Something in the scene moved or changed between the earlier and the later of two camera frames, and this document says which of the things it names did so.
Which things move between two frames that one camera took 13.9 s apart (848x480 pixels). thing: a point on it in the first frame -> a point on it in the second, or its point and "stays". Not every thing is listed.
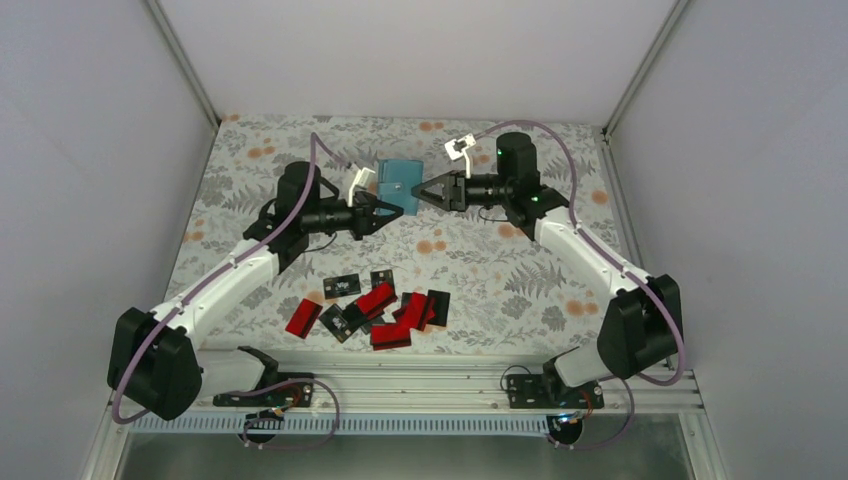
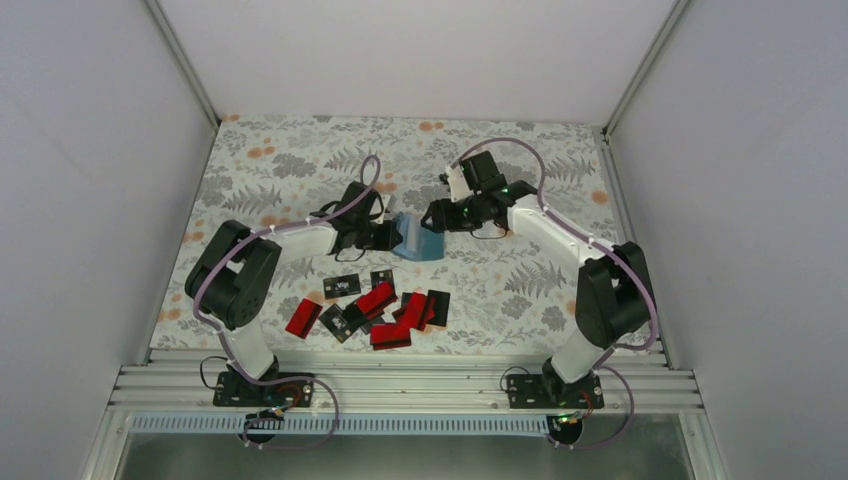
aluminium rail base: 407,380 stays
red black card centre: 371,304 stays
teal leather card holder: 396,179 -> 418,243
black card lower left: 336,322 stays
